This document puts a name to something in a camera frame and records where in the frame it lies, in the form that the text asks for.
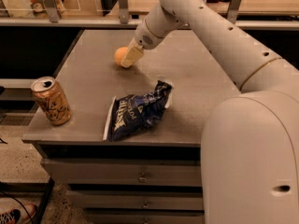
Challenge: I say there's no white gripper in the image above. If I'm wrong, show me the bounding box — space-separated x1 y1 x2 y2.
121 4 183 68

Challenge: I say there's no orange fruit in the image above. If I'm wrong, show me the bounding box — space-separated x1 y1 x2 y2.
114 47 128 65

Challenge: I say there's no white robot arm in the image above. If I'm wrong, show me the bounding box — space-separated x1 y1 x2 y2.
121 0 299 224

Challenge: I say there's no blue chip bag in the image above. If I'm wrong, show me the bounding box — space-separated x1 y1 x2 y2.
103 80 173 142

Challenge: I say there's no gold soda can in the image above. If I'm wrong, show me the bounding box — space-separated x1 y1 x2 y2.
31 77 72 126

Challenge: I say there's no grey drawer cabinet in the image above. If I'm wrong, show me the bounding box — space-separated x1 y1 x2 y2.
23 30 237 224

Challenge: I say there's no metal drawer knob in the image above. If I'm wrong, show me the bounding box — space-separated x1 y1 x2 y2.
138 173 149 183

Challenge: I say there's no sneaker shoe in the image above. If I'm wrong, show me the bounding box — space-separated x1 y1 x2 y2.
0 203 36 224

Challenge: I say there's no grey metal post middle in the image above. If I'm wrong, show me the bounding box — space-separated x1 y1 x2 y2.
118 0 129 24

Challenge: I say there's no grey metal post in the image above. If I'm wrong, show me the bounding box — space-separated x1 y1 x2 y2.
118 0 129 24
227 0 242 23
44 0 61 23

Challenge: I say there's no grey metal post left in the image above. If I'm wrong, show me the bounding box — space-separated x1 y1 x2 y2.
44 0 61 23

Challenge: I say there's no grey metal post right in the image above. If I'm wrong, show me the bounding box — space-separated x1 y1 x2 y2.
227 0 242 23

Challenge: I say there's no black floor cable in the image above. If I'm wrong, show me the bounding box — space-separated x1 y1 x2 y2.
0 189 36 224

